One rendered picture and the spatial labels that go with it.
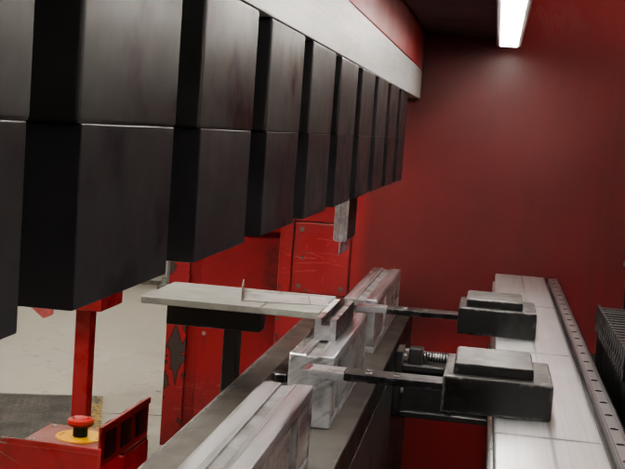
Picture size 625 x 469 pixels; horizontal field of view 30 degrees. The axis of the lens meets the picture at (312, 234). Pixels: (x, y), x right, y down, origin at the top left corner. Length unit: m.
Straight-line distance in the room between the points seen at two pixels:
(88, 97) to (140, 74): 0.07
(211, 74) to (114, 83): 0.18
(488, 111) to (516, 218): 0.24
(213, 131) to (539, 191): 1.89
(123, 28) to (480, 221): 2.07
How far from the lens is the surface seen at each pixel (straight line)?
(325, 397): 1.52
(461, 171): 2.57
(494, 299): 1.69
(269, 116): 0.89
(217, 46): 0.72
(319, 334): 1.62
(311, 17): 1.06
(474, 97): 2.57
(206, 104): 0.70
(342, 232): 1.69
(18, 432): 4.72
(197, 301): 1.70
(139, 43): 0.57
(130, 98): 0.56
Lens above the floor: 1.26
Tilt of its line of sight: 5 degrees down
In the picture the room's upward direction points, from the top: 4 degrees clockwise
